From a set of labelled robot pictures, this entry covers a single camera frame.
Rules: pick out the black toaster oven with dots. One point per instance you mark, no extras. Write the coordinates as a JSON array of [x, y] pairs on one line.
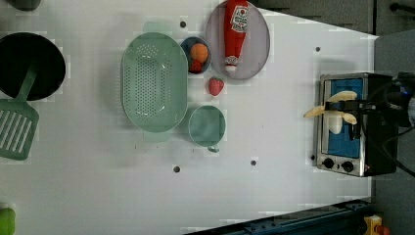
[[362, 157]]

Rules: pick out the green slotted spatula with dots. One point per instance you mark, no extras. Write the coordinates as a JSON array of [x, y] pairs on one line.
[[19, 121]]

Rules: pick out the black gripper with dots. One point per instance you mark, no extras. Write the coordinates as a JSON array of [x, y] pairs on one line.
[[364, 117]]

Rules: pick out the red toy fruit in bowl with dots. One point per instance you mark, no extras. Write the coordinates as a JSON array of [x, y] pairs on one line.
[[196, 67]]

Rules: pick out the yellow toy object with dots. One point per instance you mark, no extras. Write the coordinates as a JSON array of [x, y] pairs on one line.
[[375, 226]]

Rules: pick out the orange toy fruit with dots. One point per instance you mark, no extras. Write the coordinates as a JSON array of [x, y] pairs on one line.
[[199, 52]]

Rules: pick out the grey round plate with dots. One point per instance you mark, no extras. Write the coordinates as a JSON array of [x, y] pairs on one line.
[[255, 49]]

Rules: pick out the green oval colander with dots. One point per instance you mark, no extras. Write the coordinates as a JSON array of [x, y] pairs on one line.
[[154, 82]]

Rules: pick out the toy strawberry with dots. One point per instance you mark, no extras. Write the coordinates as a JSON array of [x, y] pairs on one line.
[[215, 86]]

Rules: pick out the red ketchup bottle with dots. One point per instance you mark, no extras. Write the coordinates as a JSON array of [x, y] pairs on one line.
[[234, 30]]

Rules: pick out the small blue bowl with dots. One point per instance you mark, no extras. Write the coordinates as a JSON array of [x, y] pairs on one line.
[[186, 46]]

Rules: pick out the green mug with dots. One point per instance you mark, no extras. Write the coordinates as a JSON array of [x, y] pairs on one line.
[[207, 126]]

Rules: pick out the black round pot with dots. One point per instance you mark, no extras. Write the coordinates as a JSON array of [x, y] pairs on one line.
[[17, 51]]

